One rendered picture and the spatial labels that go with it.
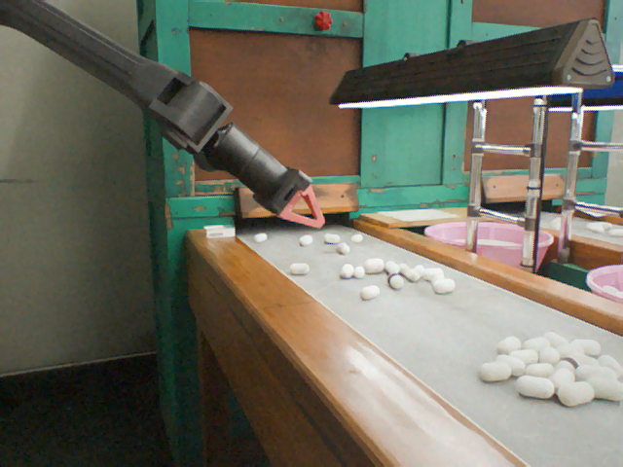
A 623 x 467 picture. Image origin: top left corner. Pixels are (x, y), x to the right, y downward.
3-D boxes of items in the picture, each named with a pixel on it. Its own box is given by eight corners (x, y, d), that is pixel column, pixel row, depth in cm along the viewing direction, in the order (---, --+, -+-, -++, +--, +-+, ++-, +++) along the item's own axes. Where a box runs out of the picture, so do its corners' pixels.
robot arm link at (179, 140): (162, 128, 68) (201, 79, 70) (143, 137, 78) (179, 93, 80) (232, 187, 73) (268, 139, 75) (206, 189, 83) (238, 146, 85)
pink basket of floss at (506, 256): (545, 300, 101) (550, 251, 99) (409, 282, 113) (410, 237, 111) (552, 267, 124) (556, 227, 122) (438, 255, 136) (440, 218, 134)
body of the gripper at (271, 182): (285, 171, 83) (250, 140, 80) (310, 178, 74) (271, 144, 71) (260, 204, 83) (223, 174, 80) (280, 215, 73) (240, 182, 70)
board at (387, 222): (387, 228, 124) (388, 223, 124) (359, 218, 138) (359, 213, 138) (501, 219, 136) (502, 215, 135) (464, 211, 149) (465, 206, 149)
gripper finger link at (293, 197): (323, 202, 86) (280, 165, 82) (342, 209, 80) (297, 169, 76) (297, 235, 86) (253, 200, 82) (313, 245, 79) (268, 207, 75)
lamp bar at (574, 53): (561, 86, 56) (568, 13, 55) (328, 106, 113) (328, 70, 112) (615, 88, 59) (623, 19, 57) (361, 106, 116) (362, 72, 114)
